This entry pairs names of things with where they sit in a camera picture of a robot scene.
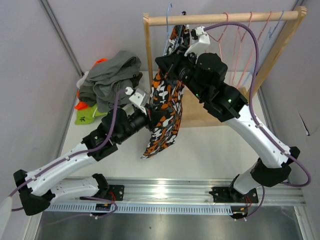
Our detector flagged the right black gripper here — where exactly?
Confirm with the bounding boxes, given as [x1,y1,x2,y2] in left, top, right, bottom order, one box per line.
[155,45,208,101]

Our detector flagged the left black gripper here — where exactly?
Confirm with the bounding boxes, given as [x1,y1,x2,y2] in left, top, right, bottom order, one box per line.
[116,103,167,144]

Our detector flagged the pink hanger of grey shorts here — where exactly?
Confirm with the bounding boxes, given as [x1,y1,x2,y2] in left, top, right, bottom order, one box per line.
[208,25,228,60]

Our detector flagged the dark olive shorts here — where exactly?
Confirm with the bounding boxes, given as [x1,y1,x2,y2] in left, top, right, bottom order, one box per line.
[77,72,143,107]

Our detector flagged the lime green shorts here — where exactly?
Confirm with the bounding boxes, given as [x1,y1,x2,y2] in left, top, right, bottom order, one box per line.
[74,104,108,125]

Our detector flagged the camouflage patterned shorts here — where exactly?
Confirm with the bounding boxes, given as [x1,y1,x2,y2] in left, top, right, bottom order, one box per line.
[140,24,191,160]

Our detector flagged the orange shorts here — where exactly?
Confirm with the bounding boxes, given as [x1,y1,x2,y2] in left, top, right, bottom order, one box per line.
[74,58,108,111]

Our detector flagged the light grey shorts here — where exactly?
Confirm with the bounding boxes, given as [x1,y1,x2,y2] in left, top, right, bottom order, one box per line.
[81,50,142,113]

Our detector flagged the pink hanger of olive shorts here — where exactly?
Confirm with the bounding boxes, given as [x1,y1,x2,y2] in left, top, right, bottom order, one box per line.
[229,27,247,86]

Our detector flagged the pink hanger of orange shorts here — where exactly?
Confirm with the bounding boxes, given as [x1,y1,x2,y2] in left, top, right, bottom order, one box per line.
[236,11,273,89]

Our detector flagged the blue hanger of camouflage shorts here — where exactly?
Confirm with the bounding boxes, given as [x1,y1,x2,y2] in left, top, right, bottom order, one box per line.
[163,2,186,56]

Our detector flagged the blue wire hanger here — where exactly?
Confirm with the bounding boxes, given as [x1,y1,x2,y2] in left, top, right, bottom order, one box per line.
[241,10,285,87]

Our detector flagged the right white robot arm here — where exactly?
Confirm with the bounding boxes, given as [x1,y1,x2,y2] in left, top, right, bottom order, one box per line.
[155,53,300,202]

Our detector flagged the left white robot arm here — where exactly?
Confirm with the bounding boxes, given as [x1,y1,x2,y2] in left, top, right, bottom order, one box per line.
[13,105,166,216]

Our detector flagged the wooden clothes rack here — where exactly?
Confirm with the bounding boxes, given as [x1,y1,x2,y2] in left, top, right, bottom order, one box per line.
[143,6,307,128]

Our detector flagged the white plastic basket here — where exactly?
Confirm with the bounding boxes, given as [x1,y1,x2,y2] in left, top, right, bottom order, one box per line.
[76,71,89,89]

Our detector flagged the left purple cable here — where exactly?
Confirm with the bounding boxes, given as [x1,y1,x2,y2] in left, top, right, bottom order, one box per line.
[8,88,128,226]

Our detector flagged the purple cable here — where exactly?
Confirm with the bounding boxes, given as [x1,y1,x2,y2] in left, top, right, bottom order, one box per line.
[204,21,312,222]
[8,88,128,226]

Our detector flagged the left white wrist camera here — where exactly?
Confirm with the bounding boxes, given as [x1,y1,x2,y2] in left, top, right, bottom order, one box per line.
[125,87,150,115]

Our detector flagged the aluminium mounting rail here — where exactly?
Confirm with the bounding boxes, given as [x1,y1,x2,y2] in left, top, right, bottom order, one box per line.
[106,177,306,207]

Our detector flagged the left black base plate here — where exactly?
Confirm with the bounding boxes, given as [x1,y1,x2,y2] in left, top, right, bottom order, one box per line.
[101,184,125,202]

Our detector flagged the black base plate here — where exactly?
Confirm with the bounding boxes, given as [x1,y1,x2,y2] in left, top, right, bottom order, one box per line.
[208,186,259,204]
[101,184,125,202]

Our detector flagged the slotted white cable duct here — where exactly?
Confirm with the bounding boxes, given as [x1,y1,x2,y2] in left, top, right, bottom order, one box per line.
[46,202,233,216]

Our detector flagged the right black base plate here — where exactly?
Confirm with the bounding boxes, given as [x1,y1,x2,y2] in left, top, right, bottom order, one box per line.
[208,186,259,204]

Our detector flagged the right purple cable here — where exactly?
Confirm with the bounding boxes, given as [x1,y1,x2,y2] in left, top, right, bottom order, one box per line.
[204,21,312,222]

